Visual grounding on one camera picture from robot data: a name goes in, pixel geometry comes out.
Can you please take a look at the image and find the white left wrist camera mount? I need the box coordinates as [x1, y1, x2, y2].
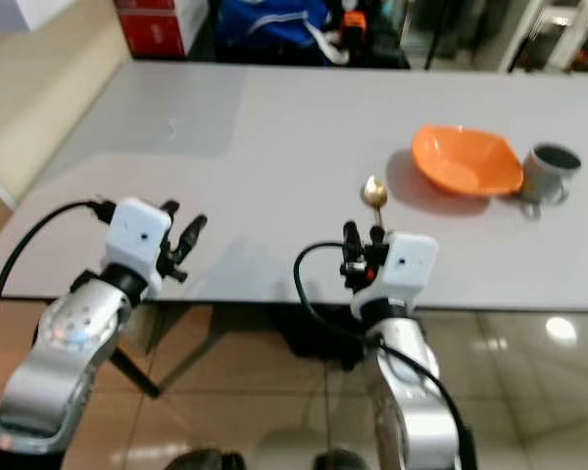
[102, 197, 173, 297]

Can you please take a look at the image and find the orange and black device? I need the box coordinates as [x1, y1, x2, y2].
[338, 10, 369, 52]

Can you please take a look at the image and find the grey mug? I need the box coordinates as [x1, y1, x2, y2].
[517, 142, 583, 217]

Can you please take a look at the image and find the gold metal spoon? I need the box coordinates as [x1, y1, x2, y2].
[362, 175, 390, 232]

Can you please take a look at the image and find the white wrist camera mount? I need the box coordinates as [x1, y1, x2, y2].
[353, 231, 441, 318]
[102, 197, 173, 297]

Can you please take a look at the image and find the white framed glass door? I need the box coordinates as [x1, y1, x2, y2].
[495, 0, 588, 75]

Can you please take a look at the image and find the dark robot foot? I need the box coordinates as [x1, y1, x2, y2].
[164, 446, 247, 470]
[313, 448, 375, 470]

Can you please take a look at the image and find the orange plastic bowl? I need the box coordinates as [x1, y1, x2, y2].
[411, 123, 526, 200]

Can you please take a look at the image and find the blue bag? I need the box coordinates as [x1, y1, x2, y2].
[214, 0, 336, 52]

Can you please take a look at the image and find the red and white box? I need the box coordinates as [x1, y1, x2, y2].
[113, 0, 209, 59]

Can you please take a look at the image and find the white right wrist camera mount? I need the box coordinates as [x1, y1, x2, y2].
[353, 231, 441, 318]

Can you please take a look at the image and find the dark robot right foot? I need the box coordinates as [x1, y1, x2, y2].
[313, 448, 375, 470]

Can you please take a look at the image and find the black table frame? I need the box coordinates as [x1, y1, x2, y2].
[106, 302, 366, 400]

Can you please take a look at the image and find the white cabinet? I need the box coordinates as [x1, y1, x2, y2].
[0, 0, 117, 32]

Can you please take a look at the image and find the dark robot left foot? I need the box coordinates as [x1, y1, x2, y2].
[164, 446, 247, 470]

